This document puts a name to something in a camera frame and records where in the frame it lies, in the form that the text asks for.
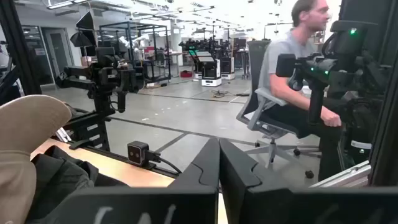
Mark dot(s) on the dark grey knit beanie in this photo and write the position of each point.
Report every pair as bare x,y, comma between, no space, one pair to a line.
62,177

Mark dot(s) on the black softbox panel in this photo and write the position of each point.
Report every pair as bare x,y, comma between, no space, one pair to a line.
85,21

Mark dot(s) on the red box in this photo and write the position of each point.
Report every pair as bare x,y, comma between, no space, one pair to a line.
186,74

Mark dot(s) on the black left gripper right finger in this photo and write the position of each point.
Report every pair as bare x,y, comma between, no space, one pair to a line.
280,205

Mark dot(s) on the tan baseball cap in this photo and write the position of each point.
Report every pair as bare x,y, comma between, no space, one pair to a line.
28,124

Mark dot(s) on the grey black office chair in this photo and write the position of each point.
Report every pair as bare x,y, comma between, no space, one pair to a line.
255,68

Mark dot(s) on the silver aluminium bar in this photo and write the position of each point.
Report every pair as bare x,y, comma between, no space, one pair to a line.
342,177

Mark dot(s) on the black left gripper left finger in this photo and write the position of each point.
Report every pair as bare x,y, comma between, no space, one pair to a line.
199,202

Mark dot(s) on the grey door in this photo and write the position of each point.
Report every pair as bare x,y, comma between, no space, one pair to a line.
57,56

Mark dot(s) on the black cage frame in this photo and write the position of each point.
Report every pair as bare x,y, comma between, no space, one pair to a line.
118,23

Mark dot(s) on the small black table camera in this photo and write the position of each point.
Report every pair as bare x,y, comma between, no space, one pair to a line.
136,152

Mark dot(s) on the person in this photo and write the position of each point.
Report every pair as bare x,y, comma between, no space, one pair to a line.
280,53

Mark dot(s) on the black photo umbrella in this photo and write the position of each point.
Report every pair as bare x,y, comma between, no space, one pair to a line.
81,40

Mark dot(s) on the white black robot cart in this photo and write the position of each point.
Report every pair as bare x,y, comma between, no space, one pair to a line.
211,73
228,67

